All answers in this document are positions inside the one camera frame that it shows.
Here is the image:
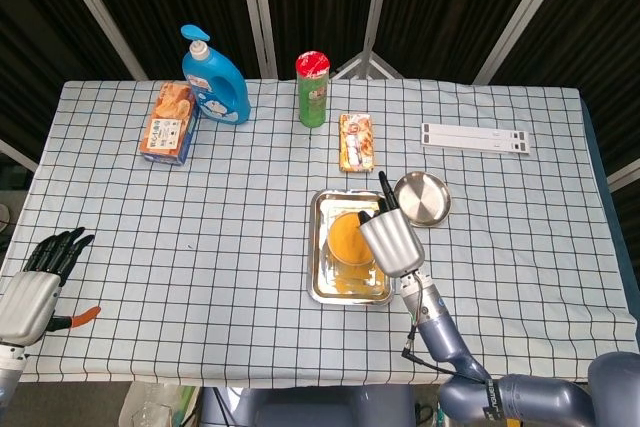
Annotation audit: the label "green chips can red lid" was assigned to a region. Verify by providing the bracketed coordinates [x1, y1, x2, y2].
[294, 50, 332, 129]

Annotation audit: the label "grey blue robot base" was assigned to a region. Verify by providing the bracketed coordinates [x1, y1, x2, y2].
[199, 385, 417, 427]

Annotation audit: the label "blue detergent bottle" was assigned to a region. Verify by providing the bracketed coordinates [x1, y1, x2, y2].
[180, 24, 252, 126]

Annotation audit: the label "rectangular steel tray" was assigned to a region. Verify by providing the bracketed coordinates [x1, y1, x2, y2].
[306, 188, 396, 306]

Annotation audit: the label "white plastic strip grey ends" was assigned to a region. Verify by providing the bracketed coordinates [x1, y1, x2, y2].
[422, 122, 531, 144]
[420, 132, 530, 154]

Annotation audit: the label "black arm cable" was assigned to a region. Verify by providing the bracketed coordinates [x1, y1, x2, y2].
[401, 326, 491, 383]

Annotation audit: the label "yellow snack packet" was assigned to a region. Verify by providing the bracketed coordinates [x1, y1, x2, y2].
[338, 112, 376, 174]

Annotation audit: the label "orange blue biscuit box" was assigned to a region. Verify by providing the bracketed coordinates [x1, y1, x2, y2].
[138, 81, 200, 167]

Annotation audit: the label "white black checkered tablecloth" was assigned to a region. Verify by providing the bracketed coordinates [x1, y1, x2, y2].
[0, 77, 640, 389]

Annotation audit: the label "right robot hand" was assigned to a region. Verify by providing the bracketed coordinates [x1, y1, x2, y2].
[356, 170, 426, 278]

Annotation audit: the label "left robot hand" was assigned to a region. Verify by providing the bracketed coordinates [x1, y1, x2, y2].
[0, 226, 103, 348]

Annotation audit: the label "white partition support foot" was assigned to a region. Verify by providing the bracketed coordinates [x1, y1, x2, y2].
[330, 49, 405, 81]

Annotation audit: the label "clear plastic bag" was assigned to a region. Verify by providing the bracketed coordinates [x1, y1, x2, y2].
[118, 380, 201, 427]

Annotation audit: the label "round steel plate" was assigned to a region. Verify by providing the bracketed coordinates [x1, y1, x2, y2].
[393, 171, 452, 228]

